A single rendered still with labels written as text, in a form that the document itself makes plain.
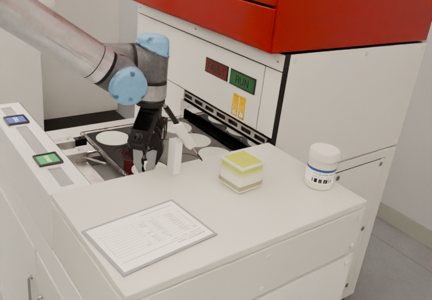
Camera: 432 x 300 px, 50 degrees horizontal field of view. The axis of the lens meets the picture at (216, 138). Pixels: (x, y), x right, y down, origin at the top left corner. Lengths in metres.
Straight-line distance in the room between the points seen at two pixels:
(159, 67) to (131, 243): 0.41
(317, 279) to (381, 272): 1.46
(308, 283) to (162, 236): 0.40
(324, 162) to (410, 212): 1.87
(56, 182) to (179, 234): 0.32
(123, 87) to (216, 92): 0.63
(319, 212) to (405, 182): 1.88
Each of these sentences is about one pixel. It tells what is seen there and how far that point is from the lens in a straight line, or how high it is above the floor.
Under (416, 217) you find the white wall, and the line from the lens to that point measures 2.94.
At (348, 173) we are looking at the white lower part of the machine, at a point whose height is 0.76.
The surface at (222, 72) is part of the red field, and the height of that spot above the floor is 1.10.
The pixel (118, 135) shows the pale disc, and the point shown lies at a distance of 1.46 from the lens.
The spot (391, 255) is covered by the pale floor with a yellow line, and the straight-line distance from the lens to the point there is 2.76.
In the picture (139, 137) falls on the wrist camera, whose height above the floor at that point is 1.05.
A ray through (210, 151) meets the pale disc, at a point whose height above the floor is 0.90.
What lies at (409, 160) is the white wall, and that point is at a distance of 2.86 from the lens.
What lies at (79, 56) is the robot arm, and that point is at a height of 1.27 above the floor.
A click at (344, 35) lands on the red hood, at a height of 1.26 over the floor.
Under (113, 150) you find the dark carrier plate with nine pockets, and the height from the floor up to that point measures 0.90.
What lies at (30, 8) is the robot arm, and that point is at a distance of 0.88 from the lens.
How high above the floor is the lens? 1.51
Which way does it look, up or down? 24 degrees down
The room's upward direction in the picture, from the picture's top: 7 degrees clockwise
